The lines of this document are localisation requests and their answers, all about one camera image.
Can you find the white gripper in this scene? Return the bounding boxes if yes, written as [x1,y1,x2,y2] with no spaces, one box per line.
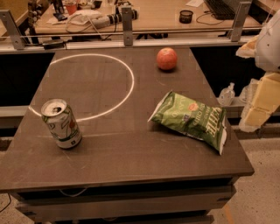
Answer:
[235,10,280,132]

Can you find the green jalapeno chip bag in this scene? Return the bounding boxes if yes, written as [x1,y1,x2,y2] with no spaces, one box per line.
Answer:
[149,91,227,155]

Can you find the red apple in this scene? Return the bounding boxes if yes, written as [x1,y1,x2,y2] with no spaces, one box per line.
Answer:
[157,47,178,71]

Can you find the clear plastic bottle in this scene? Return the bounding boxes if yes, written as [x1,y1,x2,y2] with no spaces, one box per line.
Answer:
[218,82,235,106]

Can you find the black keyboard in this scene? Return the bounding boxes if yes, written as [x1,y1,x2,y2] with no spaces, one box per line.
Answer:
[204,0,240,20]

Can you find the white paper sheet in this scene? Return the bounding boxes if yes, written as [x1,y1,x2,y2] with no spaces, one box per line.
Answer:
[185,0,204,7]

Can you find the grey black cylinder device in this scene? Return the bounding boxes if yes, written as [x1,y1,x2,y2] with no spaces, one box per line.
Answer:
[91,13,125,29]

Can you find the red cup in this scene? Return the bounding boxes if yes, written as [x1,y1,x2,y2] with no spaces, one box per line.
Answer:
[65,0,77,16]

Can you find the green white soda can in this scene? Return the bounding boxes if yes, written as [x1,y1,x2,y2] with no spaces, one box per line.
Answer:
[41,99,82,149]

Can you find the right metal bracket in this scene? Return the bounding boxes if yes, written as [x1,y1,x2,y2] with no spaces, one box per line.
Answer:
[229,1,251,42]

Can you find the metal bracket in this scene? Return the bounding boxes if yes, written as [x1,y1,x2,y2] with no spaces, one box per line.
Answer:
[0,10,25,50]
[229,1,251,42]
[122,7,133,46]

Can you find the black cable on desk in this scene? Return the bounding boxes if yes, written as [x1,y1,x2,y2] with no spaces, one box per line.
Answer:
[195,11,218,26]

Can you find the middle metal bracket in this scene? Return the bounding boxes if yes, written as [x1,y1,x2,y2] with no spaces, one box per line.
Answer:
[122,7,133,46]

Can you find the left metal bracket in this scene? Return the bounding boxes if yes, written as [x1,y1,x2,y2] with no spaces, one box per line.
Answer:
[0,10,25,50]

